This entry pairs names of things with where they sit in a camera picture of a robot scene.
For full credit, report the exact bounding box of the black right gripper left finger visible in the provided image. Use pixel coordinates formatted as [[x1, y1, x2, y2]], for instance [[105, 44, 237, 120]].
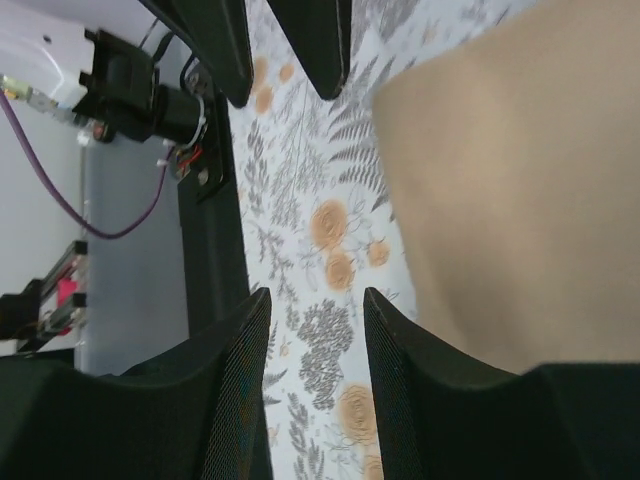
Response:
[[1, 288, 273, 479]]

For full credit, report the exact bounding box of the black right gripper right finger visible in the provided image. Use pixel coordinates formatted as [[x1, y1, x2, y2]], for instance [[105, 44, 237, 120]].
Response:
[[363, 288, 639, 479]]

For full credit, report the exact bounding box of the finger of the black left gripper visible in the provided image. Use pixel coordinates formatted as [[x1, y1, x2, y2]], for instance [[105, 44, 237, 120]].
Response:
[[141, 0, 254, 108], [268, 0, 353, 100]]

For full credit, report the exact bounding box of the beige t shirt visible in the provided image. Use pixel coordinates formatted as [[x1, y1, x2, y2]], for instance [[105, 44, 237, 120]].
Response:
[[373, 0, 639, 372]]

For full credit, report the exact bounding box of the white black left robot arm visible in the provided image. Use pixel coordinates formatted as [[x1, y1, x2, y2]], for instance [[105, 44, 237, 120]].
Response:
[[1, 1, 254, 199]]

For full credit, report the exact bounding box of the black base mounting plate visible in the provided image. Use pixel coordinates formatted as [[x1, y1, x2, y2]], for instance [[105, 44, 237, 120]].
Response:
[[178, 92, 250, 336]]

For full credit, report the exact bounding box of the floral patterned table mat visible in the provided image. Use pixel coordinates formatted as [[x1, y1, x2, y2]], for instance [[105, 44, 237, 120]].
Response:
[[231, 0, 525, 479]]

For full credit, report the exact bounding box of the aluminium frame rail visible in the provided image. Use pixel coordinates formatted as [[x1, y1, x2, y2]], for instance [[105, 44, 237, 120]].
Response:
[[1, 239, 89, 355]]

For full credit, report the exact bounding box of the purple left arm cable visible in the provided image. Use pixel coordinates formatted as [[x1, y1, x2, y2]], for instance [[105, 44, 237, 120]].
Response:
[[0, 92, 174, 240]]

